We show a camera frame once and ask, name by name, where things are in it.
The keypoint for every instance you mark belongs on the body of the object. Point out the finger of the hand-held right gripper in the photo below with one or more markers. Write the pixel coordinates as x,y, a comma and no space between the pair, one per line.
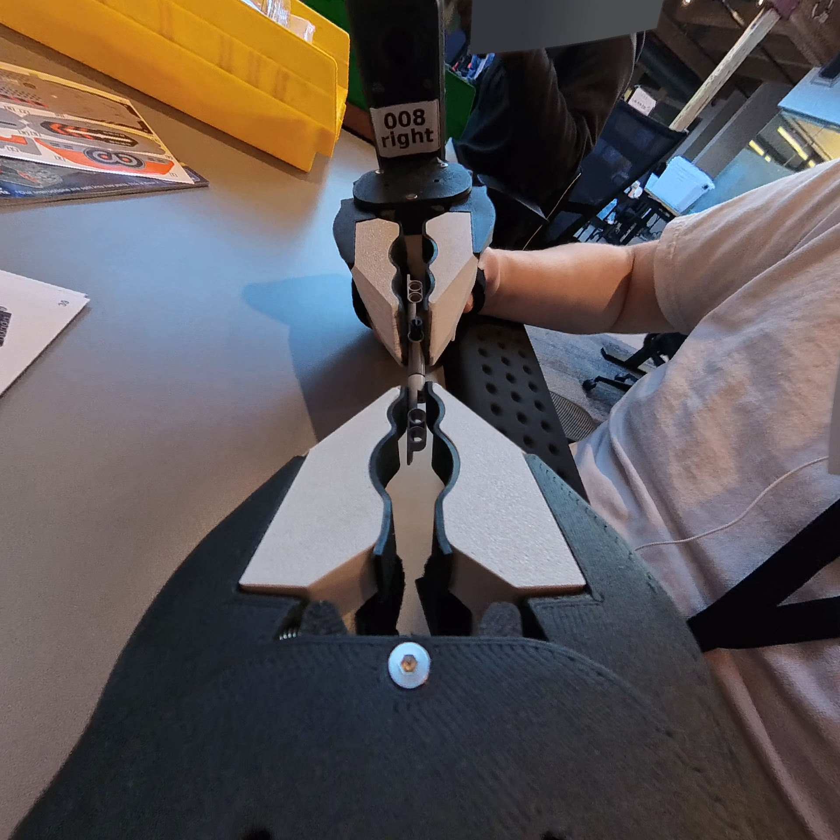
374,275
453,275

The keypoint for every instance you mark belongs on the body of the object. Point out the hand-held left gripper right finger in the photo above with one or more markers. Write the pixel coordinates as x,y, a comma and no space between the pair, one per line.
505,525

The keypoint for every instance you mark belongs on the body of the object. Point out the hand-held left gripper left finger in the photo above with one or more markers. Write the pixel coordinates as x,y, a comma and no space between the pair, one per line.
315,525

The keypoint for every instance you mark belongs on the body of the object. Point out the grey building brick piece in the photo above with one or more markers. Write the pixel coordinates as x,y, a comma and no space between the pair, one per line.
417,426
415,308

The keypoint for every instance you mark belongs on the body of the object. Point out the person's right forearm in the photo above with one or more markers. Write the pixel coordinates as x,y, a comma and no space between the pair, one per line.
577,282

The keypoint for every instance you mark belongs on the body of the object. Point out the person's right hand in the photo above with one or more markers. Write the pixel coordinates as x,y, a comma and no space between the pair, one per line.
489,275

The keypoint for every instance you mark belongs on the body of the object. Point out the green plastic bin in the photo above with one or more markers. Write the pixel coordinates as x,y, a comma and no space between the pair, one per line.
461,98

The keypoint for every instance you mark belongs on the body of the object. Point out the black perforated chair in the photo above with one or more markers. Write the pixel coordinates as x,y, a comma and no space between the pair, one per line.
512,394

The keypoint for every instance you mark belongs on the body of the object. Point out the clear plastic bag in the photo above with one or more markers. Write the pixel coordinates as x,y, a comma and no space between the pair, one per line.
275,10

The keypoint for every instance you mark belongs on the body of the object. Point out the black office chair base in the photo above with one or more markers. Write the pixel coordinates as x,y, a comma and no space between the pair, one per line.
630,361

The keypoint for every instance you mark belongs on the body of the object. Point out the yellow plastic bin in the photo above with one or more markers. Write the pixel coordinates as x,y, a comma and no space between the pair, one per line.
197,79

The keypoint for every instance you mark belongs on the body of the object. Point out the black mesh office chair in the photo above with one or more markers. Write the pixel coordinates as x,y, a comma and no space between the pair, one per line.
630,157

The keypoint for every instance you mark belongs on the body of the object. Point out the white storage box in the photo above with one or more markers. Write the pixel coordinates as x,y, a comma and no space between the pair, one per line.
679,184

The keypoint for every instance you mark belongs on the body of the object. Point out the person's white t-shirt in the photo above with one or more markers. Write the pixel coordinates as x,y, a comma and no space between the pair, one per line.
754,426

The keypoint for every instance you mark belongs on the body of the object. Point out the sticker sheet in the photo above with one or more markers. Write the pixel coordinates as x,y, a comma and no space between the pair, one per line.
65,131

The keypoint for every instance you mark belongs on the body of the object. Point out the open white instruction booklet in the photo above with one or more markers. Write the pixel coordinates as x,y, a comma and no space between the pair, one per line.
33,328

